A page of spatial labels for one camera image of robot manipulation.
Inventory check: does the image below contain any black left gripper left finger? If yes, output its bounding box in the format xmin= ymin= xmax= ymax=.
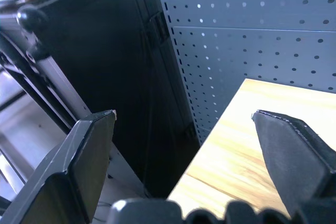
xmin=0 ymin=109 xmax=118 ymax=224

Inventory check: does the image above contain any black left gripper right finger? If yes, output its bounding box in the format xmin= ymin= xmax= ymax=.
xmin=251 ymin=109 xmax=336 ymax=220

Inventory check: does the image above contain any grey perforated metal panel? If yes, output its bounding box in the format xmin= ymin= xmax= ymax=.
xmin=153 ymin=0 xmax=336 ymax=147

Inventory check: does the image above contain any black cabinet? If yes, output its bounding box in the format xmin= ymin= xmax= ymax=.
xmin=0 ymin=0 xmax=200 ymax=200

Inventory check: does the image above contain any aluminium profile frame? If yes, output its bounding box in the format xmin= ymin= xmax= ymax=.
xmin=0 ymin=6 xmax=92 ymax=133

